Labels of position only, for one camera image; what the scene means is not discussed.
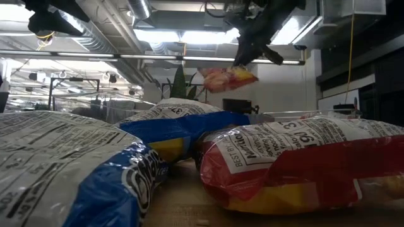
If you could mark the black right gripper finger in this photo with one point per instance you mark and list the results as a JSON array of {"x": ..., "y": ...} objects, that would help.
[
  {"x": 246, "y": 52},
  {"x": 272, "y": 56}
]

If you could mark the red Maruchan noodle pack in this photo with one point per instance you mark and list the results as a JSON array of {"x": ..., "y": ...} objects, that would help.
[
  {"x": 300, "y": 164},
  {"x": 227, "y": 79}
]

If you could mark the blue Maruchan noodle pack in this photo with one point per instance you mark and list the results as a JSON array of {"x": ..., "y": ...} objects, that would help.
[
  {"x": 189, "y": 126},
  {"x": 47, "y": 164}
]

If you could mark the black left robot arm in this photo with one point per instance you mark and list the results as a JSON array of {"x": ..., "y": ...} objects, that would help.
[{"x": 53, "y": 19}]

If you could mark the black rectangular object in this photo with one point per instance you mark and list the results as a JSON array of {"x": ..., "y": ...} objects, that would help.
[{"x": 236, "y": 105}]

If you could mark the clear plastic bin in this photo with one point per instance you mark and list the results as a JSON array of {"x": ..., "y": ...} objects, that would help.
[{"x": 284, "y": 114}]

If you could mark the spiky green succulent plant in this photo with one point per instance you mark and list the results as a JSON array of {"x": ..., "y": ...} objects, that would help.
[{"x": 178, "y": 85}]

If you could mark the round black ceiling device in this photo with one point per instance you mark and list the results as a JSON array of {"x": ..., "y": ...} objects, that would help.
[{"x": 45, "y": 35}]

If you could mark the silver ventilation duct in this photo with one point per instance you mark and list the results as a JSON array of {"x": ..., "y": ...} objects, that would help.
[{"x": 139, "y": 8}]

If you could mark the black background stand frame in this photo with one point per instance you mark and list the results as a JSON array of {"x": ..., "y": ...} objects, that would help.
[{"x": 74, "y": 79}]

